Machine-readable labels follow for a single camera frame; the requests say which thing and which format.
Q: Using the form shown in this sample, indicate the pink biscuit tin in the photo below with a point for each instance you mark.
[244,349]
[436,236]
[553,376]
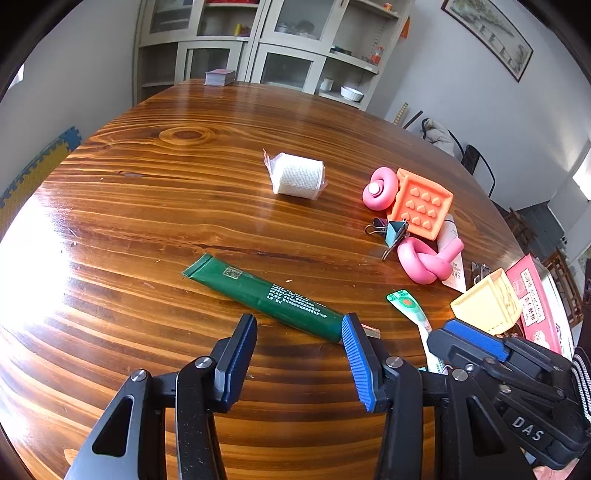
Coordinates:
[543,319]

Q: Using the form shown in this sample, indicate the pink knotted foam tube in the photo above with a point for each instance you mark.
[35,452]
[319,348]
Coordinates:
[423,264]

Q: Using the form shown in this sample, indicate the white gauze roll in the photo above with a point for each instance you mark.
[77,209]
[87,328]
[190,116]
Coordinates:
[295,176]

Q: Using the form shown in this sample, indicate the pink round silicone toy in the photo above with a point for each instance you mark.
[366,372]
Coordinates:
[382,190]

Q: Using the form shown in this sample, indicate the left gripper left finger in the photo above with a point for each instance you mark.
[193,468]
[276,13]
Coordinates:
[232,356]

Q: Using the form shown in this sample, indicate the dark green tube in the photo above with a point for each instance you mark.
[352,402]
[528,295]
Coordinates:
[277,302]

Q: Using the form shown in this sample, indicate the grey glass door cabinet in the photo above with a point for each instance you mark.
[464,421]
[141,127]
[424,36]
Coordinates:
[315,47]

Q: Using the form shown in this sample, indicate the person's right hand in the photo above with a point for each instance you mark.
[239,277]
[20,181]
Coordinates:
[546,473]

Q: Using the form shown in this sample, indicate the framed wall painting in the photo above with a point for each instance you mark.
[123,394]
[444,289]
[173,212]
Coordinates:
[495,30]

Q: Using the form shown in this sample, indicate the white ceramic bowl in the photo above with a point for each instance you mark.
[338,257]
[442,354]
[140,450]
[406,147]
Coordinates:
[351,94]

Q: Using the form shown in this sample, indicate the dark green binder clip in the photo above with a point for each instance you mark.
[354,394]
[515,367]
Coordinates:
[393,233]

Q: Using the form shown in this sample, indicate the green white toothpaste tube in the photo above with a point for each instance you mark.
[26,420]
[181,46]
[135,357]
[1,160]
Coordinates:
[409,307]

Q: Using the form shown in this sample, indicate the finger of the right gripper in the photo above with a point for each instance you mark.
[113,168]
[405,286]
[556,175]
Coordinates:
[458,343]

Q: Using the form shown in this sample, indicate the orange heart silicone mould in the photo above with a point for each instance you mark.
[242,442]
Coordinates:
[422,203]

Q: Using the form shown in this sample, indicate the card deck box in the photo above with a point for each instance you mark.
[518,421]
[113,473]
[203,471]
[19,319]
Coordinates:
[219,77]

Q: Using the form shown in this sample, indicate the silver nail clipper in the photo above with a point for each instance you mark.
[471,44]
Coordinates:
[479,271]

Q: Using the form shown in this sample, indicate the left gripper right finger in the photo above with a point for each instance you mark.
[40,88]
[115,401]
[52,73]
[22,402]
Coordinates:
[367,363]

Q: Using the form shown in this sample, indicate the yellow orange square box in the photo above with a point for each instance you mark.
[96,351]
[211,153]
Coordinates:
[491,305]

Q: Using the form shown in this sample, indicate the blue yellow foam mat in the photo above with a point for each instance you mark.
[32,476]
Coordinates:
[34,173]

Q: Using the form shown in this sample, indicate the black metal chair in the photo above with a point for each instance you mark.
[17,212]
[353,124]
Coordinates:
[471,158]

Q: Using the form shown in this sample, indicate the wooden stool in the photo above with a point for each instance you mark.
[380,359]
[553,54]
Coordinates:
[522,231]

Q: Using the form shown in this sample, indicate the beige jacket on chair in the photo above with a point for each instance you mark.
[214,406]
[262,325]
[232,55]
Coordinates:
[440,136]

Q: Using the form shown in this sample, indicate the white skin cream tube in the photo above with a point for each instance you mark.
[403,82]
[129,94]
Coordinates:
[448,233]

